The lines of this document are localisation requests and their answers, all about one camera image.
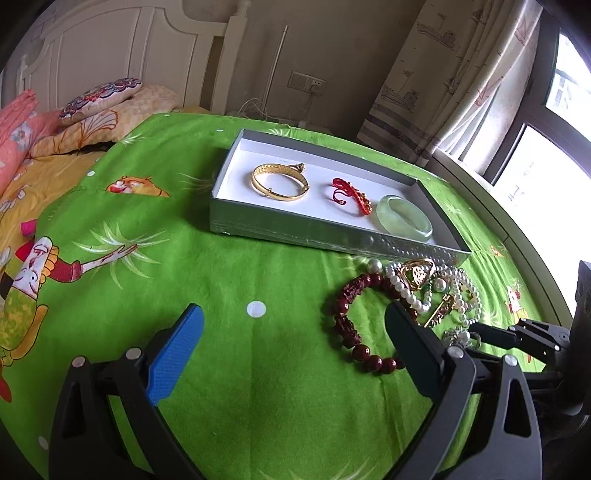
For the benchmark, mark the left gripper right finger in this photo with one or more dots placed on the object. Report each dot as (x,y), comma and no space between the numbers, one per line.
(505,442)

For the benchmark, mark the yellow bed sheet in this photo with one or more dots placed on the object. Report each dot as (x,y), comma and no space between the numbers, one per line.
(37,183)

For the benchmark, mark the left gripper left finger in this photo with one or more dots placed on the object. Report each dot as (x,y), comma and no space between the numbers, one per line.
(107,424)

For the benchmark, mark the patterned decorative pillow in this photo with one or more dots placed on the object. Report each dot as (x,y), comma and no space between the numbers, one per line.
(98,99)

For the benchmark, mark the pink folded quilt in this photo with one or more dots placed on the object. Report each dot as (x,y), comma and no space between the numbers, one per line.
(21,127)

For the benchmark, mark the gold bangle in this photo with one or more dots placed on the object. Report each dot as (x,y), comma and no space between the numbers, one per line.
(280,182)

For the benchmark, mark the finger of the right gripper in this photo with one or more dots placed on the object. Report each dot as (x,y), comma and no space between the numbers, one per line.
(505,339)

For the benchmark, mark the patterned beige curtain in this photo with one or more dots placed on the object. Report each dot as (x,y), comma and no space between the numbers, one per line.
(455,57)

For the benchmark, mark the gold pendant brooch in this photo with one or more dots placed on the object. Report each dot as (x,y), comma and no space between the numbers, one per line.
(417,273)

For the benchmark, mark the dark window frame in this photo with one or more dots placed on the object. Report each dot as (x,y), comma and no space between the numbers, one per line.
(533,113)

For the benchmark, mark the green jade bangle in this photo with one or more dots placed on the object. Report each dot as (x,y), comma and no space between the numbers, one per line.
(403,219)

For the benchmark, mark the silver jewelry box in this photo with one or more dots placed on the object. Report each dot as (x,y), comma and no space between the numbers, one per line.
(323,218)

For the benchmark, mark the white wooden headboard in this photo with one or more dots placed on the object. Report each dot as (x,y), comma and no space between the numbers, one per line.
(154,41)

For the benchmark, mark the green cartoon blanket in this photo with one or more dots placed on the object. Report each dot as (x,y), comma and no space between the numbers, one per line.
(268,393)

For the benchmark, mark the yellow floral pillow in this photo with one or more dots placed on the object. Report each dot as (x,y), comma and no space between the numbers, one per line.
(110,125)

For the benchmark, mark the silver pearl brooch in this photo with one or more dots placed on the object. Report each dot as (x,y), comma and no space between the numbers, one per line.
(463,338)

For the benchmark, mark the wall power socket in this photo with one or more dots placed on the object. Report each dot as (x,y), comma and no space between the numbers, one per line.
(306,83)

